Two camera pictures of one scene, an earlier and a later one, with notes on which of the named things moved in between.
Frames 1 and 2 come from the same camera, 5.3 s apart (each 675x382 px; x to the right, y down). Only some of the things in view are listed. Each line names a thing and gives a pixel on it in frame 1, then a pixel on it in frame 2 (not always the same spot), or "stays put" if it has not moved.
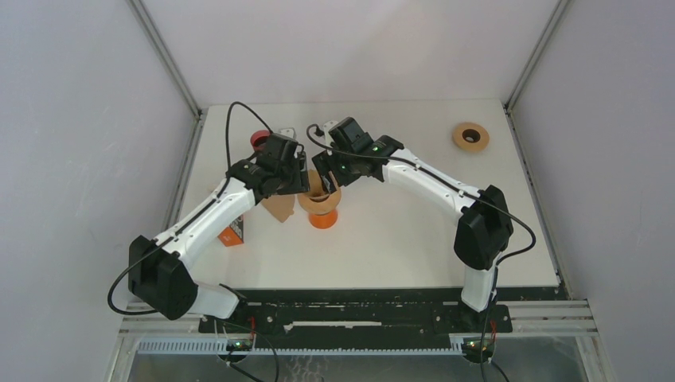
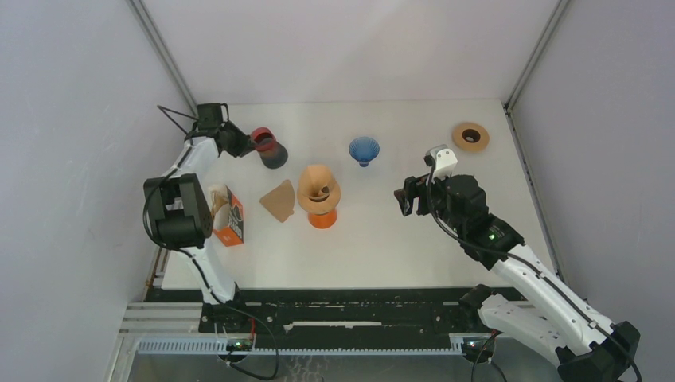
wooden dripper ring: (477, 146) stays put
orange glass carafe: (323, 221) stays put
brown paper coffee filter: (316, 186) stays put
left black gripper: (300, 182) → (243, 147)
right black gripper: (325, 161) → (414, 187)
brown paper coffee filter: (281, 206) stays put
